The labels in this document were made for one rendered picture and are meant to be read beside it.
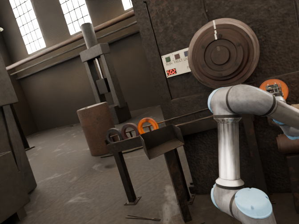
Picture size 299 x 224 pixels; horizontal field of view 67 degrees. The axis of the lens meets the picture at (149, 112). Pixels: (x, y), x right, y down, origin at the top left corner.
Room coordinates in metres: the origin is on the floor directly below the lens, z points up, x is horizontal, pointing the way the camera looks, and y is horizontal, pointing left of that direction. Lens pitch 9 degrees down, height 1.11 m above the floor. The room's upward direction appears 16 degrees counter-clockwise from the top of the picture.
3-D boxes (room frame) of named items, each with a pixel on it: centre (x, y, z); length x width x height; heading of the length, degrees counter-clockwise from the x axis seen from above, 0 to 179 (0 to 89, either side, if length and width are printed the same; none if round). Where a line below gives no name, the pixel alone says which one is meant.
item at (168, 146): (1.57, -0.03, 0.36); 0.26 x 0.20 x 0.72; 99
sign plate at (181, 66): (1.85, -0.34, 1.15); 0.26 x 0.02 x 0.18; 64
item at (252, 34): (1.60, -0.59, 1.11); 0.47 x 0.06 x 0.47; 64
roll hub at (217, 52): (1.51, -0.55, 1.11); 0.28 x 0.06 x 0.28; 64
